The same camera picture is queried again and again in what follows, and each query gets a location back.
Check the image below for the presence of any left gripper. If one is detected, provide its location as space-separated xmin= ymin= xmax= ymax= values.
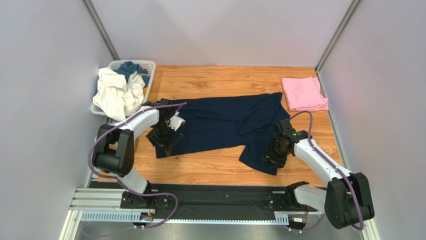
xmin=146 ymin=121 xmax=184 ymax=156

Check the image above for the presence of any navy blue t shirt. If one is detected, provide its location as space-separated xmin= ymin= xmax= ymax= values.
xmin=171 ymin=92 xmax=290 ymax=175

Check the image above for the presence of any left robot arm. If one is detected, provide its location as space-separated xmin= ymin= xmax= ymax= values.
xmin=88 ymin=98 xmax=185 ymax=209

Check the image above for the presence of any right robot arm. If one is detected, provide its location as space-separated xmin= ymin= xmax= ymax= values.
xmin=262 ymin=119 xmax=375 ymax=229

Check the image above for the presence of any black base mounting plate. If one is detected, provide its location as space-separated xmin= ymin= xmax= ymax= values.
xmin=120 ymin=184 xmax=316 ymax=221

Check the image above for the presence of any white t shirt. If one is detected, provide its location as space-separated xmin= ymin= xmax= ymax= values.
xmin=92 ymin=67 xmax=146 ymax=122

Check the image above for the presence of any folded pink t shirt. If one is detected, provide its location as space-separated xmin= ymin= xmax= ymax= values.
xmin=281 ymin=77 xmax=329 ymax=112

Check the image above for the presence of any white laundry basket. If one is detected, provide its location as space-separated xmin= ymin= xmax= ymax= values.
xmin=90 ymin=60 xmax=156 ymax=117

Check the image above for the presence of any blue t shirt in basket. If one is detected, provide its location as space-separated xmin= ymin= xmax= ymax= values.
xmin=114 ymin=61 xmax=150 ymax=86

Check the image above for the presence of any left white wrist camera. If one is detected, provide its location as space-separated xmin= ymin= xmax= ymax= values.
xmin=168 ymin=111 xmax=186 ymax=132

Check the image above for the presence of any aluminium front rail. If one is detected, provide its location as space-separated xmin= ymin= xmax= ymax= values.
xmin=59 ymin=187 xmax=380 ymax=240

